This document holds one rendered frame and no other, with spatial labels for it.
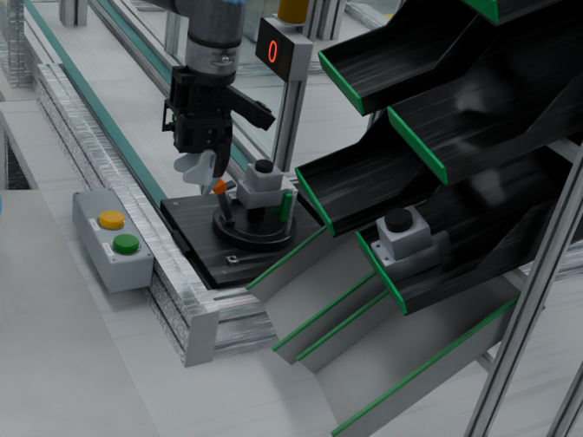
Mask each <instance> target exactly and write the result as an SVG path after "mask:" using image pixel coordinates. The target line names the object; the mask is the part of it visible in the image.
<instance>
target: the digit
mask: <svg viewBox="0 0 583 437"><path fill-rule="evenodd" d="M281 41H282V38H281V37H280V36H278V35H277V34H276V33H275V32H273V31H272V30H271V29H270V28H269V32H268V37H267V43H266V48H265V59H264V61H265V62H267V63H268V64H269V65H270V66H271V67H272V68H273V69H274V70H276V71H277V66H278V56H279V51H280V45H281Z"/></svg>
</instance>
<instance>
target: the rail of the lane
mask: <svg viewBox="0 0 583 437"><path fill-rule="evenodd" d="M37 74H38V76H37V77H36V93H37V95H38V97H36V105H37V107H38V109H39V110H40V112H41V114H42V116H43V118H44V119H45V121H46V123H47V124H48V126H49V129H50V130H51V132H52V134H53V135H54V137H55V138H56V141H57V143H58V144H59V146H60V148H61V149H62V151H63V153H64V155H65V157H66V158H67V160H68V162H69V164H70V165H71V167H72V169H73V171H74V172H75V175H76V177H77V178H78V179H79V181H80V183H81V185H82V187H83V189H84V191H85V192H86V191H94V190H101V189H109V188H112V189H113V190H114V192H115V194H116V195H117V197H118V199H119V200H120V202H121V203H122V205H123V207H124V208H125V210H126V211H127V213H128V215H129V217H130V218H131V219H132V221H133V222H134V225H135V226H136V228H137V230H138V231H139V233H140V235H141V236H142V237H143V239H144V241H145V242H146V244H147V246H148V248H149V249H150V251H151V252H152V253H153V255H154V267H153V276H152V284H151V286H148V287H142V288H140V289H141V292H142V293H143V295H144V297H145V298H146V300H147V302H148V304H149V306H150V307H151V309H152V311H153V313H154V314H155V316H156V318H157V320H158V321H159V323H160V326H161V327H162V328H163V330H164V332H165V334H166V335H167V338H168V340H169V341H170V343H171V344H172V346H173V348H174V350H175V352H176V354H177V355H178V357H179V358H180V361H181V362H182V364H183V366H184V367H185V368H187V367H191V366H195V365H199V364H202V363H207V362H212V361H213V352H214V346H215V341H216V336H217V329H218V324H219V314H220V309H219V307H218V305H217V304H216V303H215V302H214V300H213V298H212V297H211V295H210V293H209V292H208V290H207V289H206V287H205V285H204V284H203V283H202V282H201V280H200V278H199V277H198V275H197V274H196V272H195V271H194V269H193V267H192V266H191V265H190V264H189V262H188V261H187V260H188V259H189V258H190V249H189V247H188V246H187V244H186V243H185V241H184V240H183V238H182V237H181V235H180V234H179V233H178V231H177V230H173V231H172V232H171V234H170V233H169V231H168V230H167V228H166V227H165V226H164V224H163V223H162V221H161V220H160V218H159V216H158V215H157V213H156V212H155V210H154V208H153V207H152V206H151V204H150V203H149V201H148V200H147V198H146V196H145V195H144V193H143V192H142V190H141V189H140V188H139V186H138V185H137V183H136V182H135V180H134V178H133V177H132V175H131V174H130V172H129V171H128V169H127V168H126V166H125V165H124V163H123V162H122V160H121V158H120V157H119V155H118V154H117V152H116V151H115V150H114V148H113V147H112V145H111V144H110V142H109V141H108V139H107V137H106V136H105V134H104V133H103V131H102V130H101V129H100V127H99V126H98V124H97V122H96V121H95V119H94V117H93V116H92V114H91V113H90V112H89V111H88V109H87V107H86V106H85V104H84V103H83V101H82V99H81V98H80V96H79V95H78V94H77V93H76V91H75V89H74V88H73V86H72V85H71V83H70V82H69V79H68V78H67V76H66V75H65V74H64V73H63V71H62V69H61V68H60V66H59V65H58V63H50V64H49V67H47V65H46V64H37Z"/></svg>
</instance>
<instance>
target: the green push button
mask: <svg viewBox="0 0 583 437"><path fill-rule="evenodd" d="M139 243H140V241H139V239H138V238H137V237H135V236H133V235H130V234H121V235H118V236H116V237H115V238H114V240H113V247H114V249H115V250H117V251H118V252H122V253H132V252H135V251H137V250H138V249H139Z"/></svg>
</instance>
